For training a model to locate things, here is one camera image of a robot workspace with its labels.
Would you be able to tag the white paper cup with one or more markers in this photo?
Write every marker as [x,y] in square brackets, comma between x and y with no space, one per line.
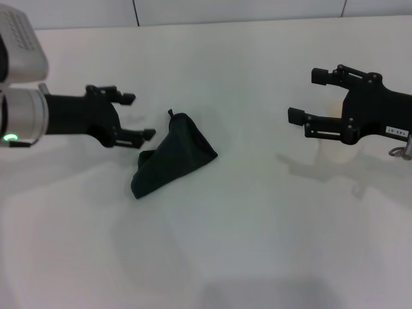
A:
[336,109]

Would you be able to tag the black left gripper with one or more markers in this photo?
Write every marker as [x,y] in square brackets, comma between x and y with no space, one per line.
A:
[80,116]

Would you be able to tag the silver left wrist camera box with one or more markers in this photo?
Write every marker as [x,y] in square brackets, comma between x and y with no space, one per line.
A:
[25,48]

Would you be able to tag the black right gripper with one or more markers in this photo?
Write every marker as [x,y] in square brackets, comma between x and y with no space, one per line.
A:
[376,109]

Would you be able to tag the dark blue rag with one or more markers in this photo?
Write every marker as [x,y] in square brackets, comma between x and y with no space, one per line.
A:
[174,154]

